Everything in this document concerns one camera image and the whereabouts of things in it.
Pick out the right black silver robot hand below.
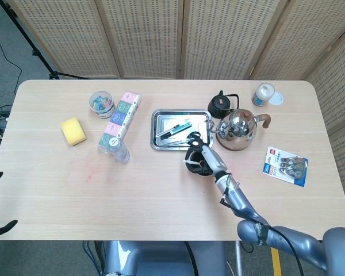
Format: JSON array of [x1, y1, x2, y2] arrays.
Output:
[[185, 131, 228, 177]]

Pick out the thin black pen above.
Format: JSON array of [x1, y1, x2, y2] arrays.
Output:
[[156, 125, 181, 139]]

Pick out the small black teapot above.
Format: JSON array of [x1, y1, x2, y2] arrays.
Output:
[[207, 90, 240, 119]]

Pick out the stainless steel tray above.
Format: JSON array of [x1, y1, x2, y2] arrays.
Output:
[[150, 108, 214, 151]]

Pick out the correction tape blister pack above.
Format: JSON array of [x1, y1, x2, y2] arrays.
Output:
[[260, 145, 309, 187]]

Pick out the white jar blue label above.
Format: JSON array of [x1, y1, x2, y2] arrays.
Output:
[[251, 83, 276, 106]]

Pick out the white round lid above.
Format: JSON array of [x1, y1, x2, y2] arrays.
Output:
[[270, 91, 285, 105]]

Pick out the yellow sponge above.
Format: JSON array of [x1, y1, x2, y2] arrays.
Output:
[[61, 116, 87, 147]]

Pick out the clear plastic water bottle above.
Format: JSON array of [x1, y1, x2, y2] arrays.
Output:
[[108, 137, 131, 165]]

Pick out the long colourful printed box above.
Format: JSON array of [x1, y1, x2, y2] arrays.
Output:
[[97, 90, 143, 155]]

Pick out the silver table leg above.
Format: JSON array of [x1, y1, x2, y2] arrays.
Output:
[[235, 240, 244, 276]]

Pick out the grey robot torso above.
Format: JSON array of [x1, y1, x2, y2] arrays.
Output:
[[103, 240, 228, 276]]

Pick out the clear jar of binder clips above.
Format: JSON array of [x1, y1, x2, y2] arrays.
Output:
[[89, 90, 116, 120]]

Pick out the black tripod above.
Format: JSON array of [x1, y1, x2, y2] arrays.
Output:
[[0, 0, 90, 80]]

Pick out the woven folding screen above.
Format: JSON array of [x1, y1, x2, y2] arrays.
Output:
[[5, 0, 345, 222]]

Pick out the black handled scissors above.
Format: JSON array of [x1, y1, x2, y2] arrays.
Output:
[[166, 131, 204, 148]]

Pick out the steel gooseneck kettle wooden handle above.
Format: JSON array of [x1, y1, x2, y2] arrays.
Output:
[[206, 108, 272, 151]]

